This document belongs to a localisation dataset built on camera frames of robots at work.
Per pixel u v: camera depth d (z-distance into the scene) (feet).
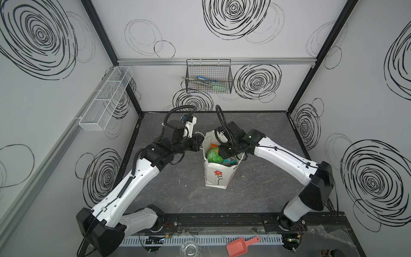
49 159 1.73
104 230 1.18
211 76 2.92
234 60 6.02
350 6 2.33
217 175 2.38
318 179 1.38
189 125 2.06
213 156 2.53
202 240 2.11
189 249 2.27
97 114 2.38
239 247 2.23
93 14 2.39
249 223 2.48
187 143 1.94
